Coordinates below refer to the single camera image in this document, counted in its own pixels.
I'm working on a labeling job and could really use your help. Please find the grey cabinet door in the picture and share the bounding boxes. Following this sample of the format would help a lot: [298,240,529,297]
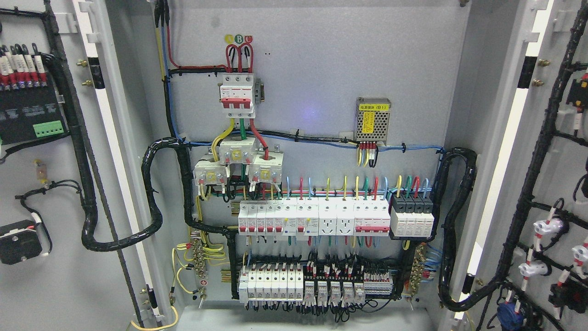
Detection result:
[445,0,587,331]
[1,0,156,331]

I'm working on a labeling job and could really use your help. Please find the white current transformers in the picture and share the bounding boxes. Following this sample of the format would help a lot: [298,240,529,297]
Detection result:
[193,137,283,195]

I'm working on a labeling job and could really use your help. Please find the white circuit breaker row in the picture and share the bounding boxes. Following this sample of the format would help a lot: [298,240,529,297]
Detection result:
[237,197,390,237]

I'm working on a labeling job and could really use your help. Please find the red white main breaker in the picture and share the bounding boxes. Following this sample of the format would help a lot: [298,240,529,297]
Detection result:
[219,73,265,119]

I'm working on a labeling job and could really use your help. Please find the perforated metal power supply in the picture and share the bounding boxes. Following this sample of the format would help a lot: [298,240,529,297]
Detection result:
[355,97,391,143]

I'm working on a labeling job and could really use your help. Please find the white lower breaker row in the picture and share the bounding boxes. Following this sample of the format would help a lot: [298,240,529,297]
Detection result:
[238,263,305,306]

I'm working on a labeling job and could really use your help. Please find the relay and terminal row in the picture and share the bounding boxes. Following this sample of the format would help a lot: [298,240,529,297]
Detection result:
[302,256,394,310]

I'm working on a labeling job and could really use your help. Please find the black surge protector modules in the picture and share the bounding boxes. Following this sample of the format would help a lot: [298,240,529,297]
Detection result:
[389,194,434,241]

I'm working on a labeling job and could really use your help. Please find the black left cable harness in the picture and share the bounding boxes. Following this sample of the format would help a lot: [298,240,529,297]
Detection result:
[44,0,239,253]

